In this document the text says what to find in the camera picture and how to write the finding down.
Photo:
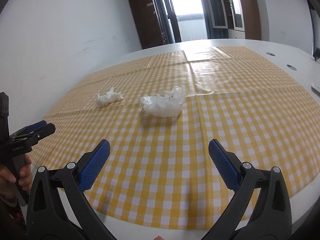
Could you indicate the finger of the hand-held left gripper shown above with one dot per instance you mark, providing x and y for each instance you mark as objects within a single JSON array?
[
  {"x": 37, "y": 133},
  {"x": 35, "y": 125}
]

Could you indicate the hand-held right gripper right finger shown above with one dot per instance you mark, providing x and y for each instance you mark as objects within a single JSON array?
[{"x": 223, "y": 166}]

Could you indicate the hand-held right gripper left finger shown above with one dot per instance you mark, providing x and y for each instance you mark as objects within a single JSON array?
[{"x": 95, "y": 165}]

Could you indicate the white plastic bag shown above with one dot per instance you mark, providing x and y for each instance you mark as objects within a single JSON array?
[{"x": 162, "y": 105}]

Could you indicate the person's left forearm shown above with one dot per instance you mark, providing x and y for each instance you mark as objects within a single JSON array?
[{"x": 10, "y": 220}]

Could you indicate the person's left hand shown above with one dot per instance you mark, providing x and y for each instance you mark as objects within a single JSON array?
[{"x": 25, "y": 177}]

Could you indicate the yellow checked tablecloth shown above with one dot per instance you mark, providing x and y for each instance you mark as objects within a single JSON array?
[{"x": 190, "y": 130}]

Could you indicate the crumpled white tissue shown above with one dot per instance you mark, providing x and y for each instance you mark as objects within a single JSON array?
[{"x": 108, "y": 98}]

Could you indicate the small white device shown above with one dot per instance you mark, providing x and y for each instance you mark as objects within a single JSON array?
[{"x": 315, "y": 87}]

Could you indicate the dark brown wardrobe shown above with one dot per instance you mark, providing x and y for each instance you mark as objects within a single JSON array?
[{"x": 147, "y": 15}]

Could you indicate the brown cabinet with glass doors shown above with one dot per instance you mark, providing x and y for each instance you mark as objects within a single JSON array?
[{"x": 237, "y": 7}]

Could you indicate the glass balcony door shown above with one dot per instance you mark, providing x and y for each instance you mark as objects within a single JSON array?
[{"x": 187, "y": 5}]

